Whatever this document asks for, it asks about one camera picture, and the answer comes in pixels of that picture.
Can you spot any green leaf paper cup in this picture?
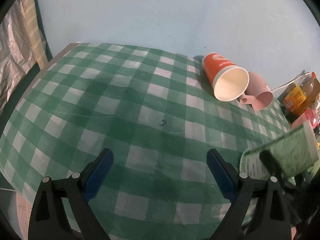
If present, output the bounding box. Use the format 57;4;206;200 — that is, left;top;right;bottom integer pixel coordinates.
239;121;319;179

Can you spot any red paper cup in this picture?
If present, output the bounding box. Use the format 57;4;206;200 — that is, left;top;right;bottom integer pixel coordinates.
202;53;249;102

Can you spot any pink package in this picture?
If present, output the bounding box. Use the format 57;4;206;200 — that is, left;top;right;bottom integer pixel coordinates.
291;109;319;129

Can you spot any pink plastic mug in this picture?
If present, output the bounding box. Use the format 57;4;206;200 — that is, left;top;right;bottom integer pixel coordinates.
238;72;273;111

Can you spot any brown drink bottle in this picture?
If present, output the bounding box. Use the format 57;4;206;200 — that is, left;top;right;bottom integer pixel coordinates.
298;72;319;115

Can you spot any green checkered tablecloth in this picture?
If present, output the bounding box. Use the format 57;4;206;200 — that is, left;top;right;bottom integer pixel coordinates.
1;43;290;239

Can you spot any silver foil sheet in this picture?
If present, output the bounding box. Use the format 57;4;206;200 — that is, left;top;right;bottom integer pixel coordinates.
0;0;35;110

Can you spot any striped beige fabric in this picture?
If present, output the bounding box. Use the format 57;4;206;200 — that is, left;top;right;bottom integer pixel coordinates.
22;0;48;70

